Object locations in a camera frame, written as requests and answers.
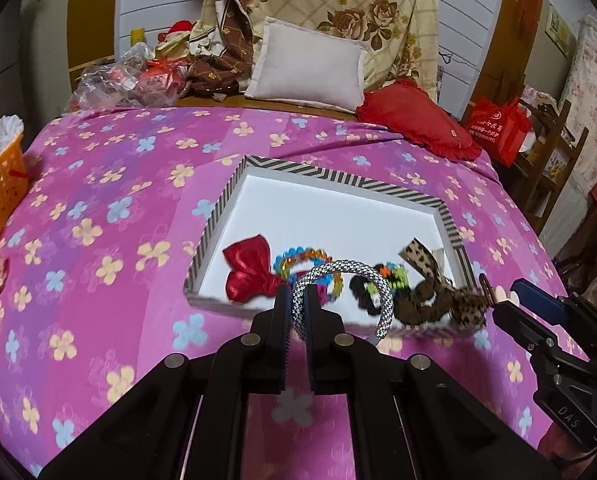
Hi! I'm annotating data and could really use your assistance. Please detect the rose print quilt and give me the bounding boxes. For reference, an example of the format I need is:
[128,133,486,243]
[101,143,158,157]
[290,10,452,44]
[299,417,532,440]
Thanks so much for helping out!
[243,0,440,107]

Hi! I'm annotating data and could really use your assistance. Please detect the brown scrunchie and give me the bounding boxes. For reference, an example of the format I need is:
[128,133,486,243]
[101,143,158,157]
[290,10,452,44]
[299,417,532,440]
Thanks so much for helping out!
[396,277,460,326]

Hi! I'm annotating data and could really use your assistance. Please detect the clear plastic bags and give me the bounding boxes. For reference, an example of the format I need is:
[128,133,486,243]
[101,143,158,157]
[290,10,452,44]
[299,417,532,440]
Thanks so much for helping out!
[71,42,190,112]

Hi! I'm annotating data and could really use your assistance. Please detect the pink flowered bedsheet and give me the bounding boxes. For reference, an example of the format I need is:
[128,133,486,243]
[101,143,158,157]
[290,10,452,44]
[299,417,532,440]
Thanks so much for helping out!
[0,105,579,480]

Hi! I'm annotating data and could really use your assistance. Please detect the white pillow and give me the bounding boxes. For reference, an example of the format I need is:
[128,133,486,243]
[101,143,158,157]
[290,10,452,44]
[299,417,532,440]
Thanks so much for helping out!
[244,17,372,114]

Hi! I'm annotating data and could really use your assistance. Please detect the striped shallow box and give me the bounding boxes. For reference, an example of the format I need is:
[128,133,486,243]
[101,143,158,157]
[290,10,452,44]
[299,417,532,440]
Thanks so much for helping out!
[183,156,477,342]

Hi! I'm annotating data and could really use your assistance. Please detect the red shopping bag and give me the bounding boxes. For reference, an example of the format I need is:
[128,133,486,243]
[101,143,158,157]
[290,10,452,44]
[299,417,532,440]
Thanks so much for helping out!
[466,96,532,168]

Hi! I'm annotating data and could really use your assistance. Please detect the floral fabric panel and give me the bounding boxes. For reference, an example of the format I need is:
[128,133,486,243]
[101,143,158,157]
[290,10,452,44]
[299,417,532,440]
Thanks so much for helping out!
[559,14,597,196]

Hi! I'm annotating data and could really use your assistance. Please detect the leopard print bow clip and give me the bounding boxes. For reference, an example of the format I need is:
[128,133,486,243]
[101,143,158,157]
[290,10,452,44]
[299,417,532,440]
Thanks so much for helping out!
[397,237,487,332]

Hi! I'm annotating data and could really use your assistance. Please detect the black scrunchie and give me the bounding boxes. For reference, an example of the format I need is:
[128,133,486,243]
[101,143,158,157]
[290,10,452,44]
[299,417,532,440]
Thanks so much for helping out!
[349,262,404,317]

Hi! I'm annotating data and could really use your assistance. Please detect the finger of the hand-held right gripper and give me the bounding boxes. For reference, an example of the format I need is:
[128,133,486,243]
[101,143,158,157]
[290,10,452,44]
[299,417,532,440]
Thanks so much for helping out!
[493,301,597,454]
[509,279,597,357]

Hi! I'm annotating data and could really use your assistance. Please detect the colourful beaded bracelet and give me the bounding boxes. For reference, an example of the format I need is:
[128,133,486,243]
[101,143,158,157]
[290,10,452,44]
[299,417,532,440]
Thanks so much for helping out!
[274,247,345,307]

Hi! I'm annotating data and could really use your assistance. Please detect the red ruffled pillow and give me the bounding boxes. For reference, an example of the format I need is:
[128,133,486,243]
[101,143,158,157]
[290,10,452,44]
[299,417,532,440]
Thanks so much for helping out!
[356,80,484,162]

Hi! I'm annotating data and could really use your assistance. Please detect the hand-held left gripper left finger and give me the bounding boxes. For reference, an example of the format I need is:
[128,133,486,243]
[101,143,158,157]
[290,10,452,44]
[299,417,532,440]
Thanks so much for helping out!
[38,284,293,480]

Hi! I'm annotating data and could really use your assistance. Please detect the green beaded hair tie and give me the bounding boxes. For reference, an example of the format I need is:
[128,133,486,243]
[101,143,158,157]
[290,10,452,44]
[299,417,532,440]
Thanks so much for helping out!
[376,263,410,292]

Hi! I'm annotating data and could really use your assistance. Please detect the white slatted headboard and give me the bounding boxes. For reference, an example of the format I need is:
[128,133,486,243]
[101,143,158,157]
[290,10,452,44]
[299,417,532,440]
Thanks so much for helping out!
[113,0,510,117]

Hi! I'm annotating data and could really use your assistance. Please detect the red plush toy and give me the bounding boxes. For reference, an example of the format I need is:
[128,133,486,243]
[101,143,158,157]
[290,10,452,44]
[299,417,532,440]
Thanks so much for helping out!
[158,20,195,45]

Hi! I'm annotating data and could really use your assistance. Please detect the brown patterned quilt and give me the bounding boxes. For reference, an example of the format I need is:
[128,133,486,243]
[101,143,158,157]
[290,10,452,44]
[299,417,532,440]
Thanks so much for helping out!
[187,0,260,97]

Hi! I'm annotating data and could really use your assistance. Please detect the red satin bow clip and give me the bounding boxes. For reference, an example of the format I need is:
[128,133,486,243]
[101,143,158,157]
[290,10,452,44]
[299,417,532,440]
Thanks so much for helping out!
[222,234,285,304]

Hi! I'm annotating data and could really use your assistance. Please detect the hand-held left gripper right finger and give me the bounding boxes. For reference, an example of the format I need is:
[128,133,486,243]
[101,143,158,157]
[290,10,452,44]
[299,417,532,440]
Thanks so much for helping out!
[306,285,562,480]

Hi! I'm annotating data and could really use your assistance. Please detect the white cloth bundle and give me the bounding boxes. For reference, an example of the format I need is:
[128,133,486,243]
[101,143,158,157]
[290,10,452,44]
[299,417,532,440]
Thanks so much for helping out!
[0,115,25,154]

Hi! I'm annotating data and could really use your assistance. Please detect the orange plastic basket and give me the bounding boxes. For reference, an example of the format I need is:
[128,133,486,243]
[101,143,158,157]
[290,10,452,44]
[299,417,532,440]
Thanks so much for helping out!
[0,135,32,262]

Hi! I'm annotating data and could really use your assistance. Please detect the wooden chair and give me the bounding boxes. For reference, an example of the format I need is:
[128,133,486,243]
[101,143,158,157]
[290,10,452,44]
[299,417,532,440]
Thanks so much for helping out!
[509,100,590,235]

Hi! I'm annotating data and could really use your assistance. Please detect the grey white braided hair band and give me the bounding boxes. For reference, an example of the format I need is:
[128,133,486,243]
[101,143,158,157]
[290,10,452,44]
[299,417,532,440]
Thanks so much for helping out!
[291,260,395,347]

